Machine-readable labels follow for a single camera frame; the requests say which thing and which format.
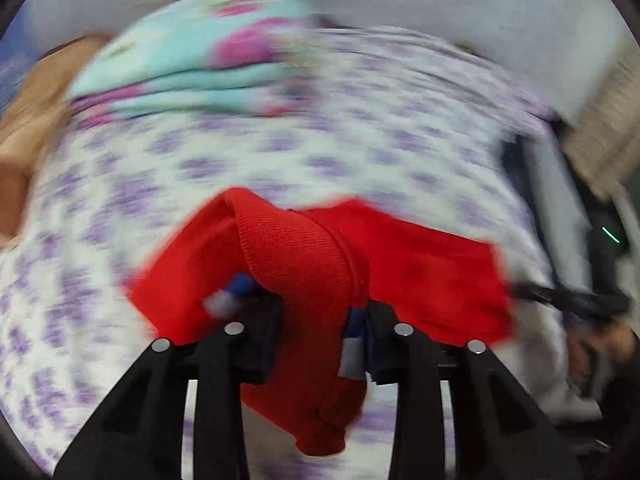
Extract beige checkered cloth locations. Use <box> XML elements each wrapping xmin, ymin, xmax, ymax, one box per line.
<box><xmin>564</xmin><ymin>52</ymin><xmax>640</xmax><ymax>203</ymax></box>

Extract purple floral bed sheet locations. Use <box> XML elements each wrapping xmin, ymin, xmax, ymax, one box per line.
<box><xmin>0</xmin><ymin>25</ymin><xmax>608</xmax><ymax>480</ymax></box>

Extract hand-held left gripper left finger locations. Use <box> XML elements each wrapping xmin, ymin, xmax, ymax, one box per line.
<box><xmin>52</xmin><ymin>297</ymin><xmax>285</xmax><ymax>480</ymax></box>

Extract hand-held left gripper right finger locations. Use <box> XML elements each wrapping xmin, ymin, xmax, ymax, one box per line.
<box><xmin>366</xmin><ymin>300</ymin><xmax>585</xmax><ymax>480</ymax></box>

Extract person's right hand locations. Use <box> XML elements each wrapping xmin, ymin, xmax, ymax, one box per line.
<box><xmin>567</xmin><ymin>317</ymin><xmax>640</xmax><ymax>401</ymax></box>

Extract brown patterned pillow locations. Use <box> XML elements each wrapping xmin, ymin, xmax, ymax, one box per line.
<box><xmin>0</xmin><ymin>31</ymin><xmax>113</xmax><ymax>243</ymax></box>

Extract folded teal floral blanket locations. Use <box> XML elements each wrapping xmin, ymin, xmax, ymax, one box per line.
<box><xmin>67</xmin><ymin>0</ymin><xmax>323</xmax><ymax>122</ymax></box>

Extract folded dark jeans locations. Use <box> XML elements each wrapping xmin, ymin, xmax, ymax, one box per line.
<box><xmin>499</xmin><ymin>135</ymin><xmax>543</xmax><ymax>241</ymax></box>

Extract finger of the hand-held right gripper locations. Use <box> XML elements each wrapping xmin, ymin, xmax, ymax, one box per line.
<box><xmin>511</xmin><ymin>281</ymin><xmax>628</xmax><ymax>318</ymax></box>

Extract red pants with blue stripes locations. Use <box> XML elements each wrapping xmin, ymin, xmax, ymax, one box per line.
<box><xmin>124</xmin><ymin>186</ymin><xmax>517</xmax><ymax>457</ymax></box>

